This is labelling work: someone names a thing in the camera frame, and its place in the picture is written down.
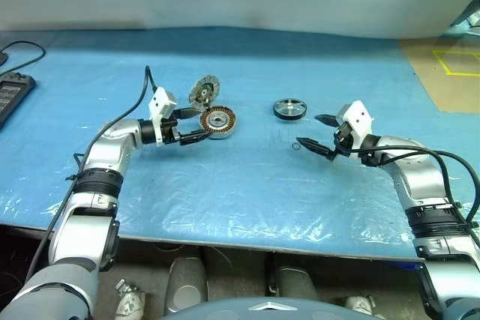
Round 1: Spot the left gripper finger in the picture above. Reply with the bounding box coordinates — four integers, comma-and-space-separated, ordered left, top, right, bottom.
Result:
174, 106, 202, 119
178, 130, 212, 147

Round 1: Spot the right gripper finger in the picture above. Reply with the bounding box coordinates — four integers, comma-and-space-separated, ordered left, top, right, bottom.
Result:
295, 136, 337, 163
313, 112, 341, 128

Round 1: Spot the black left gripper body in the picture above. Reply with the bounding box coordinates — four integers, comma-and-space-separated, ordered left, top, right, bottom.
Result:
160, 108, 189, 146

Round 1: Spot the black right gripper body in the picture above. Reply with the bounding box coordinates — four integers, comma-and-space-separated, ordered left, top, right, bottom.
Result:
331, 122, 356, 157

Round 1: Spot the finned motor rotor disc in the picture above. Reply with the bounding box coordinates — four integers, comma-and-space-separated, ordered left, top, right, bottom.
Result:
188, 75, 221, 106

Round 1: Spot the black ring motor cap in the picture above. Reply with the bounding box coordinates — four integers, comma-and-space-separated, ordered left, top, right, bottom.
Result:
272, 97, 307, 122

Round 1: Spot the blue plastic table sheet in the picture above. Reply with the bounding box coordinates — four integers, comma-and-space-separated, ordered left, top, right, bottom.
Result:
0, 26, 480, 262

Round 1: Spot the brown cardboard sheet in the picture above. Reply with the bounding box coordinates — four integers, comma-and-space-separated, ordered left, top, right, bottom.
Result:
399, 37, 480, 113

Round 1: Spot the dark rounded robot leg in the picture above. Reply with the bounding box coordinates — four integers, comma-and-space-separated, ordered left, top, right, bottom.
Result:
274, 264, 320, 301
164, 256, 208, 316

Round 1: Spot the white robot foot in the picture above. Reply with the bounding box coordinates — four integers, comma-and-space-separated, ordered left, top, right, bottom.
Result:
114, 278, 146, 317
343, 295, 377, 316

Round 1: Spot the black flat electronic device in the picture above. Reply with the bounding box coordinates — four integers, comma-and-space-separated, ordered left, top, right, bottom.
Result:
0, 72, 37, 130

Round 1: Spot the grey robot torso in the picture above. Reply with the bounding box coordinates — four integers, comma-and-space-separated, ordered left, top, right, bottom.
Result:
157, 295, 387, 320

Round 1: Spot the grey background equipment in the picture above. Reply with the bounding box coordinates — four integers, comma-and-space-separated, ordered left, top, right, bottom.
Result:
445, 0, 480, 40

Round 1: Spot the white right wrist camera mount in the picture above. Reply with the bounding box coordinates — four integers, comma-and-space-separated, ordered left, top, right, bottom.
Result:
336, 100, 376, 148

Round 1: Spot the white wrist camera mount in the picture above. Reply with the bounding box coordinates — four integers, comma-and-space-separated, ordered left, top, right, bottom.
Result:
336, 100, 376, 148
148, 86, 178, 148

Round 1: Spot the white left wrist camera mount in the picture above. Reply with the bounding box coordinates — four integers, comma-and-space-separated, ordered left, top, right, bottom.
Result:
148, 86, 178, 148

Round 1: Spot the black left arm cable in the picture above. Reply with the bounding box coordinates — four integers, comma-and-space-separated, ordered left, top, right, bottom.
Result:
22, 65, 158, 291

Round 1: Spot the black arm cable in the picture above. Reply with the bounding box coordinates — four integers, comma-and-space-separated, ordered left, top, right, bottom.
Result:
335, 147, 480, 247
22, 65, 158, 291

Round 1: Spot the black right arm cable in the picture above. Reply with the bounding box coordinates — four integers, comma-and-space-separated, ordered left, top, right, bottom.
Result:
335, 147, 480, 247

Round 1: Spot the thin black table cable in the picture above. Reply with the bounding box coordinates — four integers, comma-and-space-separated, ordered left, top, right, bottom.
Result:
0, 41, 47, 77

